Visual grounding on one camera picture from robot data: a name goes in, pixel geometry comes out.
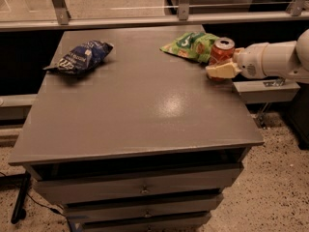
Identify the black floor cable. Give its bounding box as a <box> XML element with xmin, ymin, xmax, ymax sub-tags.
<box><xmin>0</xmin><ymin>171</ymin><xmax>72</xmax><ymax>232</ymax></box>

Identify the blue chip bag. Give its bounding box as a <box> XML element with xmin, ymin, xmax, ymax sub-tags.
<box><xmin>44</xmin><ymin>40</ymin><xmax>114</xmax><ymax>75</ymax></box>

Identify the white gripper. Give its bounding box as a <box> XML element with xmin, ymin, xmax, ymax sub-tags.
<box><xmin>206</xmin><ymin>41</ymin><xmax>298</xmax><ymax>79</ymax></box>

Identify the top grey drawer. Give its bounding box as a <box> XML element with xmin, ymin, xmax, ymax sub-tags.
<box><xmin>34</xmin><ymin>162</ymin><xmax>243</xmax><ymax>204</ymax></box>

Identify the grey drawer cabinet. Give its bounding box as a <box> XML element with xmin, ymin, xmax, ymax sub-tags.
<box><xmin>8</xmin><ymin>24</ymin><xmax>266</xmax><ymax>232</ymax></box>

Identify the green rice chip bag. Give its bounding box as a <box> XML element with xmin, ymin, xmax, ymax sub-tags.
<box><xmin>160</xmin><ymin>32</ymin><xmax>218</xmax><ymax>63</ymax></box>

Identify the bottom grey drawer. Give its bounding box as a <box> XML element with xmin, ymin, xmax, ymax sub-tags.
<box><xmin>82</xmin><ymin>212</ymin><xmax>211</xmax><ymax>232</ymax></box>

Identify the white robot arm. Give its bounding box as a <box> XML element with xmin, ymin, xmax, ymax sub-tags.
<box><xmin>206</xmin><ymin>30</ymin><xmax>309</xmax><ymax>83</ymax></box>

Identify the middle grey drawer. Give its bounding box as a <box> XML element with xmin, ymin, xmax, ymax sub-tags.
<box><xmin>65</xmin><ymin>193</ymin><xmax>223</xmax><ymax>223</ymax></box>

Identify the red coke can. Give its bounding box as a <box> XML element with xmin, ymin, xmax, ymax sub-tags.
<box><xmin>208</xmin><ymin>38</ymin><xmax>235</xmax><ymax>80</ymax></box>

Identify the metal glass railing frame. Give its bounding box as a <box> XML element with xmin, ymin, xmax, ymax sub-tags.
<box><xmin>0</xmin><ymin>0</ymin><xmax>309</xmax><ymax>32</ymax></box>

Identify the black floor stand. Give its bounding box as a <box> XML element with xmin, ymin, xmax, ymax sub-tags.
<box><xmin>0</xmin><ymin>171</ymin><xmax>31</xmax><ymax>224</ymax></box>

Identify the grey drawer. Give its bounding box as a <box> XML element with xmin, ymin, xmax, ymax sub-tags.
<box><xmin>34</xmin><ymin>162</ymin><xmax>243</xmax><ymax>204</ymax></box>
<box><xmin>82</xmin><ymin>212</ymin><xmax>211</xmax><ymax>232</ymax></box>
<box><xmin>65</xmin><ymin>193</ymin><xmax>223</xmax><ymax>223</ymax></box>

